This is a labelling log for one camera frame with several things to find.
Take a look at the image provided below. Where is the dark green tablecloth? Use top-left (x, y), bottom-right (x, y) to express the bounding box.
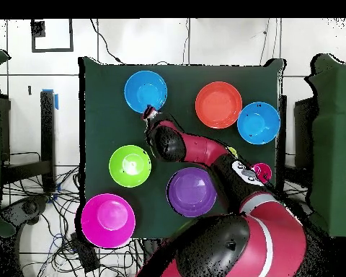
top-left (79, 56), bottom-right (285, 240)

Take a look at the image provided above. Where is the green plastic bowl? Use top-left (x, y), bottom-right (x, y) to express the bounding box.
top-left (108, 144), bottom-right (153, 189)

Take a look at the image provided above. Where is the orange plastic bowl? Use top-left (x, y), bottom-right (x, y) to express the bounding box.
top-left (195, 81), bottom-right (244, 130)

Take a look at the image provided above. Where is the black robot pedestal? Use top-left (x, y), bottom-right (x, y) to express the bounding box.
top-left (142, 238), bottom-right (165, 272)

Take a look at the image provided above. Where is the black metal stand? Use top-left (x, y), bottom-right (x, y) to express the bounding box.
top-left (293, 97), bottom-right (316, 188)
top-left (1, 90), bottom-right (57, 193)

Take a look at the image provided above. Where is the red plastic cup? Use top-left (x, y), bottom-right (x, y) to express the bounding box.
top-left (252, 162), bottom-right (272, 185)

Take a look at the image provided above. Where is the tangle of floor cables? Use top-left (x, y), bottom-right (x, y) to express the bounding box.
top-left (1, 151), bottom-right (145, 277)

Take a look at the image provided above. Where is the black power box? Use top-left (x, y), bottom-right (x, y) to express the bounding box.
top-left (69, 231), bottom-right (101, 273)

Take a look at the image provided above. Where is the large magenta plastic bowl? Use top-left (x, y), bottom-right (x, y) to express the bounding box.
top-left (80, 193), bottom-right (137, 250)

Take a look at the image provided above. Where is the thin black cable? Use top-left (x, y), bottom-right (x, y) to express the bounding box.
top-left (182, 18), bottom-right (191, 65)
top-left (259, 18), bottom-right (271, 66)

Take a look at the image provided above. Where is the black camera cable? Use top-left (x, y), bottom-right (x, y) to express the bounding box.
top-left (89, 18), bottom-right (125, 65)

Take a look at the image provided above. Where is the light blue plastic bowl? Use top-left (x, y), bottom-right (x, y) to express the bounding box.
top-left (124, 70), bottom-right (169, 115)
top-left (236, 101), bottom-right (281, 146)

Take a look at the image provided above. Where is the purple plastic bowl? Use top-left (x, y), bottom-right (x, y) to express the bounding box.
top-left (166, 167), bottom-right (218, 218)

